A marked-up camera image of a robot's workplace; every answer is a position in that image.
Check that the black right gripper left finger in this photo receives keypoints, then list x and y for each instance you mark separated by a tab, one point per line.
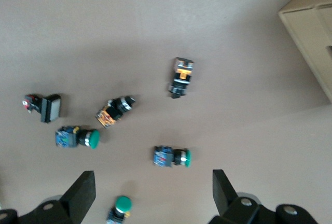
75	200

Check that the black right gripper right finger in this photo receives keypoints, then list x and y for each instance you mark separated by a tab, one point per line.
233	208

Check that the brown table cover sheet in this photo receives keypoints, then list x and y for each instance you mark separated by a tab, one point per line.
155	27

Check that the brown cardboard box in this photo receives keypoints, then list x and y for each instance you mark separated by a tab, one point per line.
311	32

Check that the green push button switch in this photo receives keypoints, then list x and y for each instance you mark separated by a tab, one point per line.
123	204
166	156
70	138

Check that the orange black selector switch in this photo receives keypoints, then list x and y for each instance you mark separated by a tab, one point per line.
181	75
111	113

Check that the black square button switch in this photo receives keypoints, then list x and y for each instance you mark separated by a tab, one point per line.
50	107

